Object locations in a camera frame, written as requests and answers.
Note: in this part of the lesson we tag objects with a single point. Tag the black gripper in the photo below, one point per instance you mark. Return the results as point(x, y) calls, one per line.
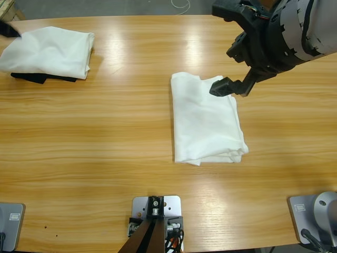
point(263, 52)

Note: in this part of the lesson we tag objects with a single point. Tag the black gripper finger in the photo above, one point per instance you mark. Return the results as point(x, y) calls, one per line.
point(9, 30)

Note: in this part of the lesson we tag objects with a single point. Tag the white garment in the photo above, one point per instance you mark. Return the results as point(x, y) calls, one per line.
point(47, 50)

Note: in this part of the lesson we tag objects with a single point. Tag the white printed t-shirt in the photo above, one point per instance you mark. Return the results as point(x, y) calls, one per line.
point(205, 126)

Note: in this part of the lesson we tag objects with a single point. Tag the black garment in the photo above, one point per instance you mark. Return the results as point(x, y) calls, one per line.
point(29, 77)

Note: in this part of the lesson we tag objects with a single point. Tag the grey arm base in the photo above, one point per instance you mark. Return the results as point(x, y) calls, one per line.
point(302, 218)
point(13, 232)

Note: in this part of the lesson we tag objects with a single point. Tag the wooden crate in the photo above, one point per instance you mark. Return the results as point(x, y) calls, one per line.
point(9, 9)

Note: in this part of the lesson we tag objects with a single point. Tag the black clamp block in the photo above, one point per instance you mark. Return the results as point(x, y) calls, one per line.
point(133, 225)
point(177, 220)

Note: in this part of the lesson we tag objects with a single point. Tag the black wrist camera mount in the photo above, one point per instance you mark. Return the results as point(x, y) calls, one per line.
point(231, 10)

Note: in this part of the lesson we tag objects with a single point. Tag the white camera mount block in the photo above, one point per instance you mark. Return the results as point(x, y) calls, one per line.
point(173, 206)

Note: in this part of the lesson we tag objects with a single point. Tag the dark camera post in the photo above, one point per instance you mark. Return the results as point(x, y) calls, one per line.
point(150, 237)

